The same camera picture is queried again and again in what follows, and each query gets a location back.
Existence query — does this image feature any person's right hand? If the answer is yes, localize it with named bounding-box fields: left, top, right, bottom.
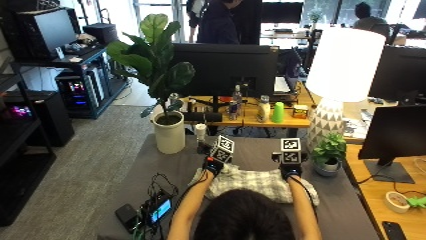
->
left=271, top=151, right=311, bottom=181

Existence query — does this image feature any person's left hand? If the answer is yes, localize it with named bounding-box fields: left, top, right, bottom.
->
left=198, top=141, right=229, bottom=177

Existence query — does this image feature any grey white checked cloth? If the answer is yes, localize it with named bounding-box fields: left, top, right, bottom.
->
left=188, top=162, right=321, bottom=207

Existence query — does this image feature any right glove white marker cube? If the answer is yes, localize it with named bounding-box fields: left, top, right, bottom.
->
left=279, top=137, right=304, bottom=165

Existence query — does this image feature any glove white marker cube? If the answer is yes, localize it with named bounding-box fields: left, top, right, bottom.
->
left=210, top=134, right=236, bottom=164
left=279, top=137, right=304, bottom=165

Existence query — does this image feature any left glove white marker cube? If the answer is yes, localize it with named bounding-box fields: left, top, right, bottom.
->
left=210, top=134, right=236, bottom=164

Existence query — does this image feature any small white bottle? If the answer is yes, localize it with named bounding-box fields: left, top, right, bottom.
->
left=195, top=123, right=210, bottom=143

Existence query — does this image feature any tall white plant pot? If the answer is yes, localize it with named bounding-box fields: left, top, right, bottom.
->
left=151, top=110, right=188, bottom=155

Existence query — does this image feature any small grey plant pot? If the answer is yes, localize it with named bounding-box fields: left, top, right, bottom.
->
left=313, top=157, right=344, bottom=177

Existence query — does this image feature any small green plant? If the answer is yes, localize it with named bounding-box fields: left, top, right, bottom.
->
left=311, top=132, right=349, bottom=167

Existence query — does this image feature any green plastic cup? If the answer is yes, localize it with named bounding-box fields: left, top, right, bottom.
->
left=271, top=101, right=287, bottom=124

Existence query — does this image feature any yellow box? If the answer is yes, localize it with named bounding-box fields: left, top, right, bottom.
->
left=292, top=104, right=311, bottom=120

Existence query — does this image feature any white grey patterned lamp base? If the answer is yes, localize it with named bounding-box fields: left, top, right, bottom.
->
left=307, top=97, right=348, bottom=152

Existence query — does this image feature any silver can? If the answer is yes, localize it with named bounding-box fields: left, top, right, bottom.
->
left=168, top=92, right=182, bottom=108

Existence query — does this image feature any clear bottle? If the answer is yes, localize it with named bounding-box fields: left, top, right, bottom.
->
left=232, top=84, right=244, bottom=107

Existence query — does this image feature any device with blue screen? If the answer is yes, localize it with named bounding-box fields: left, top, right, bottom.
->
left=148, top=195, right=175, bottom=225

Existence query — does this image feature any open laptop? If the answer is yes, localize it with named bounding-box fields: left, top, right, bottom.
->
left=272, top=75, right=300, bottom=98

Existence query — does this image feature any wide black monitor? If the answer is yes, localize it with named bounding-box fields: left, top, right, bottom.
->
left=171, top=42, right=280, bottom=100

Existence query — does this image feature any black power bank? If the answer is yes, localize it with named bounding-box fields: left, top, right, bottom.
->
left=114, top=203, right=142, bottom=235

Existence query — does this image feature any black monitor with square stand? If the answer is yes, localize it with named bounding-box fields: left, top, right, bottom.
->
left=357, top=104, right=426, bottom=185

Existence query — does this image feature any black office chair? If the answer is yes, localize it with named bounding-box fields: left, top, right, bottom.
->
left=279, top=48, right=308, bottom=81

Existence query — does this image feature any large-leaved green plant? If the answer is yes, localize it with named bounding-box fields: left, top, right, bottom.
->
left=106, top=13, right=198, bottom=125

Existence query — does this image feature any white tape roll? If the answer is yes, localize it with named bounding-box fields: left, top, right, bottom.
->
left=384, top=190, right=413, bottom=214

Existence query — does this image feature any light wooden side desk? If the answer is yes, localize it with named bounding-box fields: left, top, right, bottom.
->
left=344, top=143, right=426, bottom=240

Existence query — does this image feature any white lamp shade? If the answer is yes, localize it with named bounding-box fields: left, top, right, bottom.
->
left=305, top=27, right=388, bottom=104

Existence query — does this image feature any computer tower with lights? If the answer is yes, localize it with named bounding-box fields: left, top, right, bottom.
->
left=55, top=70, right=107, bottom=113

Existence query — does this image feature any black shelf cart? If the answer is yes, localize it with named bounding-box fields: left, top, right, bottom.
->
left=11, top=43, right=131, bottom=120

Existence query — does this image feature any green plastic object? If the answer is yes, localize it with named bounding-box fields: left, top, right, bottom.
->
left=405, top=195, right=426, bottom=210

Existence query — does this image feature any black phone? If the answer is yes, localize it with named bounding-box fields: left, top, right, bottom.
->
left=381, top=220, right=409, bottom=240

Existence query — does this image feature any dark screen on shelf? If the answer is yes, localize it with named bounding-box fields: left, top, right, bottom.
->
left=15, top=7, right=82, bottom=61

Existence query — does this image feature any black monitor cable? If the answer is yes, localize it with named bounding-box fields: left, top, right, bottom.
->
left=355, top=166, right=426, bottom=198

